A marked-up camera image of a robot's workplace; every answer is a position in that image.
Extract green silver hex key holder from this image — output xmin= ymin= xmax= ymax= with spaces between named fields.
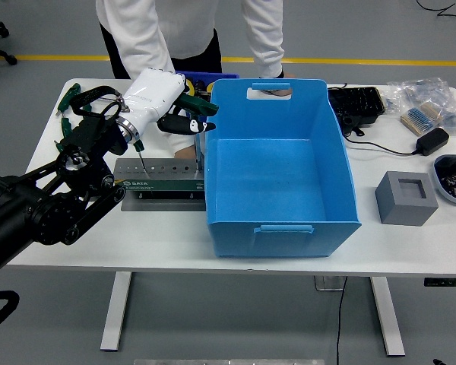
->
xmin=113 ymin=158 xmax=206 ymax=191

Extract person's left hand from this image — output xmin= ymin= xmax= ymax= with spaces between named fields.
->
xmin=258 ymin=71 xmax=294 ymax=97

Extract clear plastic parts bags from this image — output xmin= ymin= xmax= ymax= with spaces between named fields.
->
xmin=386 ymin=78 xmax=456 ymax=136

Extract black power adapter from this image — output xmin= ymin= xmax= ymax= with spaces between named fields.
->
xmin=416 ymin=127 xmax=450 ymax=157

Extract black hanging power cable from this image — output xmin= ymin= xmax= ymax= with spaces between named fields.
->
xmin=336 ymin=276 xmax=349 ymax=365

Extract small dark blue plastic bin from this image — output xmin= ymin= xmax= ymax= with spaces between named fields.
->
xmin=174 ymin=71 xmax=239 ymax=100

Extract black floor cable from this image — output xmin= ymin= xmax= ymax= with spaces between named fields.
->
xmin=416 ymin=0 xmax=456 ymax=24

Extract black adapter cable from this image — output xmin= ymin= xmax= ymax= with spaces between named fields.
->
xmin=344 ymin=135 xmax=419 ymax=156

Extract grey hollow cube block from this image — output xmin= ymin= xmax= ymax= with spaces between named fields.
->
xmin=375 ymin=170 xmax=439 ymax=227

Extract black strap piece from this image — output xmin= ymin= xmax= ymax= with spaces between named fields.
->
xmin=341 ymin=116 xmax=366 ymax=138

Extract black plastic tray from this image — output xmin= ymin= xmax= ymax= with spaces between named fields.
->
xmin=328 ymin=86 xmax=385 ymax=127

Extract white table leg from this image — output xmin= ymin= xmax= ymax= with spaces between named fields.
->
xmin=369 ymin=276 xmax=407 ymax=357
xmin=100 ymin=271 xmax=133 ymax=351

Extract grey metal floor plate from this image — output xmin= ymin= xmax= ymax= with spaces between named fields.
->
xmin=314 ymin=276 xmax=347 ymax=292

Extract person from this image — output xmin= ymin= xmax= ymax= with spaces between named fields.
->
xmin=95 ymin=0 xmax=294 ymax=160

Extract person's right hand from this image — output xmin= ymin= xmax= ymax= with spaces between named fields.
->
xmin=173 ymin=145 xmax=197 ymax=160

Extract large green T-handle hex key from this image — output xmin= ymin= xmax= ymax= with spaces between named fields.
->
xmin=176 ymin=94 xmax=220 ymax=170

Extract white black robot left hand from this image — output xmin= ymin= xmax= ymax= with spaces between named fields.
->
xmin=121 ymin=68 xmax=217 ymax=135

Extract blue resistor tape strip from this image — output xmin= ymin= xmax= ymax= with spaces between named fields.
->
xmin=400 ymin=107 xmax=427 ymax=136

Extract grey oval tray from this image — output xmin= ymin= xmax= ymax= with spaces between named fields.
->
xmin=432 ymin=154 xmax=456 ymax=207

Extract large light blue plastic box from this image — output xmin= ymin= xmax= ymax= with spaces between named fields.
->
xmin=204 ymin=78 xmax=363 ymax=259

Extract small green T-handle hex key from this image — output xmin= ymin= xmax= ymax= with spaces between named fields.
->
xmin=131 ymin=138 xmax=148 ymax=171

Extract dark brown electronic components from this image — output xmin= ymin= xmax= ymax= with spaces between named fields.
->
xmin=193 ymin=78 xmax=212 ymax=100

